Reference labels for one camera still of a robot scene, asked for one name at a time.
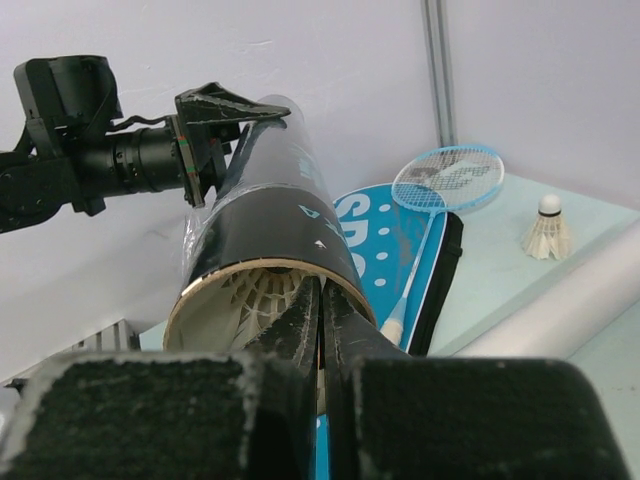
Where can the white shuttlecock tube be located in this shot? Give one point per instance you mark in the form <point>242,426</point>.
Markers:
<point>600,284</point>

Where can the blue racket cover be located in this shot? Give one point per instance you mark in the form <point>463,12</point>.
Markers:
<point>383,239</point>

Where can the left aluminium frame post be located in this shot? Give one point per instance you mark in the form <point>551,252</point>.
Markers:
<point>439,58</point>

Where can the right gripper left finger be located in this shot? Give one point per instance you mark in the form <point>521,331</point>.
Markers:
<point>284,431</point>

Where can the light green table mat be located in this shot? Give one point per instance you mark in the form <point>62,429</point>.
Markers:
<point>493,270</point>

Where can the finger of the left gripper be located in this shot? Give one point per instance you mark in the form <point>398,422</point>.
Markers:
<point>212,105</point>

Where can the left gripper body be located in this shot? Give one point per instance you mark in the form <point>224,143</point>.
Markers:
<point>145,155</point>

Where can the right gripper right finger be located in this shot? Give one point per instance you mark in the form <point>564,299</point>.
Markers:
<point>354,354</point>

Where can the light blue racket left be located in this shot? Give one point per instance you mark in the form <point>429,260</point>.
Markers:
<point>448,179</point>

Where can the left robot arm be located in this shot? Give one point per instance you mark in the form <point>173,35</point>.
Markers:
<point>78,148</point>

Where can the black shuttlecock tube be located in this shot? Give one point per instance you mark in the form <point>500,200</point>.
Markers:
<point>273,210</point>

